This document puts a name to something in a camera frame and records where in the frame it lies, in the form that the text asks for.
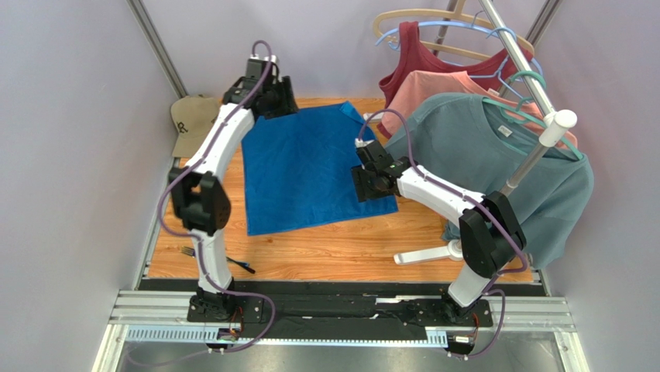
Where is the salmon pink t-shirt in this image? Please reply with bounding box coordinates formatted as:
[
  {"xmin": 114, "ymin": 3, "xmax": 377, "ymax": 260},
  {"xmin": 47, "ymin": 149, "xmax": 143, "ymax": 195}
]
[{"xmin": 377, "ymin": 71, "xmax": 578, "ymax": 149}]

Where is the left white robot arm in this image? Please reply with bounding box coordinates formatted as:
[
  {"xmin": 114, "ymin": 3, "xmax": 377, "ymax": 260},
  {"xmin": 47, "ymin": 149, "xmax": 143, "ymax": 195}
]
[{"xmin": 169, "ymin": 55, "xmax": 298, "ymax": 320}]

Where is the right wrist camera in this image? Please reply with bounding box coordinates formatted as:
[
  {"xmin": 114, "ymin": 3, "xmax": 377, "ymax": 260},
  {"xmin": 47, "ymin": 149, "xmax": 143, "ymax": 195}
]
[{"xmin": 355, "ymin": 139, "xmax": 394, "ymax": 171}]

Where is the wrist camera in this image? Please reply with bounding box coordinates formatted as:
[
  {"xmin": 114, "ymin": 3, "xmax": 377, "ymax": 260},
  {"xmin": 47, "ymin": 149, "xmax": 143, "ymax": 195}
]
[
  {"xmin": 355, "ymin": 139, "xmax": 394, "ymax": 171},
  {"xmin": 245, "ymin": 54, "xmax": 280, "ymax": 86}
]

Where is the teal t-shirt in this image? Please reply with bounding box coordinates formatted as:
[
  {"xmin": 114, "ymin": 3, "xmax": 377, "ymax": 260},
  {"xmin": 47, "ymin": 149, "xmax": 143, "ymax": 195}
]
[{"xmin": 385, "ymin": 93, "xmax": 594, "ymax": 269}]

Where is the teal green hanger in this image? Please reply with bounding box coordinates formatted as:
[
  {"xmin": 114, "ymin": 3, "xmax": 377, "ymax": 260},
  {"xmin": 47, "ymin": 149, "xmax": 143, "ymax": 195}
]
[{"xmin": 482, "ymin": 97, "xmax": 584, "ymax": 160}]

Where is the black fork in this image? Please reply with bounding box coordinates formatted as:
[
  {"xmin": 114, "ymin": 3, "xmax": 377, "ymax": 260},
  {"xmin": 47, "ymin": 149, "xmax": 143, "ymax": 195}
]
[{"xmin": 179, "ymin": 246, "xmax": 256, "ymax": 274}]

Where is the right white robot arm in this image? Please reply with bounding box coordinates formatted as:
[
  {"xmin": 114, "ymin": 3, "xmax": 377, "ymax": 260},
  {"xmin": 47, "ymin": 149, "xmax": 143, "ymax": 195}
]
[{"xmin": 351, "ymin": 148, "xmax": 526, "ymax": 308}]

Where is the beige wooden hanger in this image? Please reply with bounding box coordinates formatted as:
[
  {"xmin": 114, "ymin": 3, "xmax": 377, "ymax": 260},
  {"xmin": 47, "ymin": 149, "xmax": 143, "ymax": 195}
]
[{"xmin": 372, "ymin": 1, "xmax": 535, "ymax": 61}]

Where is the maroon tank top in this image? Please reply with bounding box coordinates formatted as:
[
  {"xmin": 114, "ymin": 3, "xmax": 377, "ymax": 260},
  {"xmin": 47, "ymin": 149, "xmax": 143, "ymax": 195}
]
[{"xmin": 379, "ymin": 22, "xmax": 517, "ymax": 117}]

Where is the blue cloth napkin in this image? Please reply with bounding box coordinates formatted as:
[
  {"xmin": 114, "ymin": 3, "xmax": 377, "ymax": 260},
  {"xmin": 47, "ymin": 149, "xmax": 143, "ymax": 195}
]
[{"xmin": 242, "ymin": 102, "xmax": 398, "ymax": 236}]

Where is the metal clothes rack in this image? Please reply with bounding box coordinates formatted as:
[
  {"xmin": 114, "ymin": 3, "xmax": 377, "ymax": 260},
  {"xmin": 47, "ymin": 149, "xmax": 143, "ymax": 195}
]
[{"xmin": 362, "ymin": 0, "xmax": 579, "ymax": 267}]

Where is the aluminium frame rail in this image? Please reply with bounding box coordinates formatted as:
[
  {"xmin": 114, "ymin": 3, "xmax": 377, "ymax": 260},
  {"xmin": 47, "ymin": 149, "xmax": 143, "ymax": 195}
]
[{"xmin": 109, "ymin": 291, "xmax": 582, "ymax": 353}]

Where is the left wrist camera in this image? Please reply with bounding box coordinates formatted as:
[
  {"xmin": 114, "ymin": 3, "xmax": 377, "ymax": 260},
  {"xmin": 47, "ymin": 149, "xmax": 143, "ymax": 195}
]
[{"xmin": 245, "ymin": 54, "xmax": 280, "ymax": 86}]

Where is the light blue hanger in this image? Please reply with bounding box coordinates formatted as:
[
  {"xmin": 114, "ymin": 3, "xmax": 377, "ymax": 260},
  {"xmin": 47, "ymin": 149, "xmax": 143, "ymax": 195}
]
[{"xmin": 376, "ymin": 21, "xmax": 517, "ymax": 102}]

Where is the beige baseball cap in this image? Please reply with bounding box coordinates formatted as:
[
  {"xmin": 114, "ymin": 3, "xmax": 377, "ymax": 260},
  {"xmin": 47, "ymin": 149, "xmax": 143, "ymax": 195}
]
[{"xmin": 170, "ymin": 95, "xmax": 221, "ymax": 158}]

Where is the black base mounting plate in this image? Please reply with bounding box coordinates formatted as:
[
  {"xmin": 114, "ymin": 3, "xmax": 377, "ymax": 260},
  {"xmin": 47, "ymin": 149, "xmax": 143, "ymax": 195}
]
[{"xmin": 139, "ymin": 278, "xmax": 496, "ymax": 343}]

